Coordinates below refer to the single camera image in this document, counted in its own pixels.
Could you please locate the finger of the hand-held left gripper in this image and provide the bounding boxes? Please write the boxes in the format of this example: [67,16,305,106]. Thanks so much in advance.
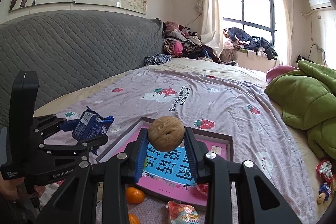
[33,114,79,139]
[39,134,109,159]

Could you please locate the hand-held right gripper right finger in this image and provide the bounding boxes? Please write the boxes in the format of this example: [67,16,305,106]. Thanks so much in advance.
[183,127,301,224]

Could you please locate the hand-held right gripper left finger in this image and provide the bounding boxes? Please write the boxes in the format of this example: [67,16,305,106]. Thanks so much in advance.
[34,127,150,224]

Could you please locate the blue snack packet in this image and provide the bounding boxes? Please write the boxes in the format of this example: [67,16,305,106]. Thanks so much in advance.
[71,106,114,141]

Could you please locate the grey cardboard box tray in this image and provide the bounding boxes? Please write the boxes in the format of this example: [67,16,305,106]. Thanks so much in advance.
[96,116,234,207]

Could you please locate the brown walnut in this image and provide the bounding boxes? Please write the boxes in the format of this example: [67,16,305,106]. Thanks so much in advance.
[147,116,185,152]

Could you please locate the blue and white toy egg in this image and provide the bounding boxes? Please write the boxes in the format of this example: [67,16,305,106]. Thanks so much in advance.
[166,200,200,224]

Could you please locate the person's left hand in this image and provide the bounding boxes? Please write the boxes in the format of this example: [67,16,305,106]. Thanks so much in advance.
[0,174,46,203]

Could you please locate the pink and blue book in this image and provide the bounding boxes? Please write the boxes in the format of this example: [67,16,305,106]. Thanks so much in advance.
[131,123,227,206]

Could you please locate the strawberry printed bed sheet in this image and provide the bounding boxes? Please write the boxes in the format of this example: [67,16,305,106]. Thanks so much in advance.
[34,57,323,224]

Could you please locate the grey quilted headboard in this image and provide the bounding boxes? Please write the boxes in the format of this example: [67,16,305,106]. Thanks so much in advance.
[0,9,164,127]

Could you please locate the dark patterned cloth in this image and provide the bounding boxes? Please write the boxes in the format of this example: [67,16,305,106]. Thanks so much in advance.
[143,53,172,66]

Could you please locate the tan cloth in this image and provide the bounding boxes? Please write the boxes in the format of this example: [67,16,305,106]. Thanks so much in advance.
[219,47,239,63]

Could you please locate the pile of mixed clothes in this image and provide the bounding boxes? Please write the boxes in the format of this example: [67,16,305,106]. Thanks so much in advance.
[160,20,223,64]

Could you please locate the pink pillow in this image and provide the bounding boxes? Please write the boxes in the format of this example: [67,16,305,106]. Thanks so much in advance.
[266,65,300,83]

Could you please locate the green blanket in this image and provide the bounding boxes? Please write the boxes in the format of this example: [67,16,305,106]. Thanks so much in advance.
[264,59,336,160]

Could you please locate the pile of dark clothes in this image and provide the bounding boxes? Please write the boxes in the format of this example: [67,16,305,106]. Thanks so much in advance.
[223,27,279,60]

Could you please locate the red and white candy packet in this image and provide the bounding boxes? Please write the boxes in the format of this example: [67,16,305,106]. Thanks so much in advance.
[316,160,333,182]

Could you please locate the blue candy wrapper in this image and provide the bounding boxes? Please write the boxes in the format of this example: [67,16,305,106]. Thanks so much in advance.
[318,182,332,197]

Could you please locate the cream curtain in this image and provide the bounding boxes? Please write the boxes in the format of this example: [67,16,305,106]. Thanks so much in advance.
[194,0,223,43]
[276,0,294,67]

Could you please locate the black framed window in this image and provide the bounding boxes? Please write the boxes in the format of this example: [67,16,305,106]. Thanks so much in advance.
[218,0,277,56]

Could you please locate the white air conditioner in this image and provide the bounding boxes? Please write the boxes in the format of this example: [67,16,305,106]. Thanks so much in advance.
[308,0,332,10]

